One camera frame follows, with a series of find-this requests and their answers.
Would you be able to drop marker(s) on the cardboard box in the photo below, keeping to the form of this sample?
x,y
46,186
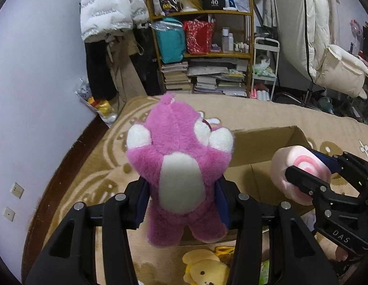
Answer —
x,y
250,166

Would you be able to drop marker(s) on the black coat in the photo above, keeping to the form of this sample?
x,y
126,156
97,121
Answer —
x,y
98,72

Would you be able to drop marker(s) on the pink swirl roll plush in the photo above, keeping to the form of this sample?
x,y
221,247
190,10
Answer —
x,y
300,157

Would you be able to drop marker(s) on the yellow plush dog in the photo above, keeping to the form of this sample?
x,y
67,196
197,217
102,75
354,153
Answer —
x,y
204,266

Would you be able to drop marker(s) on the plastic bag of toys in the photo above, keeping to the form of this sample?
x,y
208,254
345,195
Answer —
x,y
101,107

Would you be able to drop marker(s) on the pink plush bear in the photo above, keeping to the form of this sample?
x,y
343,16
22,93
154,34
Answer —
x,y
181,156

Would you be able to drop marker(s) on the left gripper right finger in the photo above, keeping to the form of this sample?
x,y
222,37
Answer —
x,y
295,255

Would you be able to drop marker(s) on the red patterned bag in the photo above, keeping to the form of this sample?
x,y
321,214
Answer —
x,y
198,37

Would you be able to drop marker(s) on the stack of books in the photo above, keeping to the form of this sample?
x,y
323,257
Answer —
x,y
175,77

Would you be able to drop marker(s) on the beige patterned rug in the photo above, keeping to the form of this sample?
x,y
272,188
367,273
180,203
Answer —
x,y
107,170

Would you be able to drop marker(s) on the lower wall outlet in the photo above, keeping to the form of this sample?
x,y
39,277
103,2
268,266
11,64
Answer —
x,y
9,214

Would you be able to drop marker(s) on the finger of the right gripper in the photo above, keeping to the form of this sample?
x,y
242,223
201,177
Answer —
x,y
308,183
330,162

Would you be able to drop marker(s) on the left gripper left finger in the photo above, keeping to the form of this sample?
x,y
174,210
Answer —
x,y
69,255

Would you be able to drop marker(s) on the upper wall outlet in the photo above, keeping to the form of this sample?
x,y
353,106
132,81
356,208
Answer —
x,y
17,190

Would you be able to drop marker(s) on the green tissue pack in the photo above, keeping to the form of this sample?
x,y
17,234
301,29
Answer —
x,y
264,273

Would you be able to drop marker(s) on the wall outlet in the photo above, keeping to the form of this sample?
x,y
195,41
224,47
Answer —
x,y
9,214
17,190

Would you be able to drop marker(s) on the white puffer jacket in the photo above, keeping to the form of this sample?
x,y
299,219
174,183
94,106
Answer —
x,y
101,18

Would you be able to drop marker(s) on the teal bag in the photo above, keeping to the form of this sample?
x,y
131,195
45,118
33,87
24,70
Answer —
x,y
170,37

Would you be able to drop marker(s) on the beige trench coat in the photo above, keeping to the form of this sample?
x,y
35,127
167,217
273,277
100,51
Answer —
x,y
124,75

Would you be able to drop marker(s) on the cream padded chair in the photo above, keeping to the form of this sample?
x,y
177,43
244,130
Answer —
x,y
309,36

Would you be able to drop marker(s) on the white rolling cart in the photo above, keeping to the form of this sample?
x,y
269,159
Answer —
x,y
266,53

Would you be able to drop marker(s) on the wooden bookshelf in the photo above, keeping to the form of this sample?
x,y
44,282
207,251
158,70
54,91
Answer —
x,y
204,19

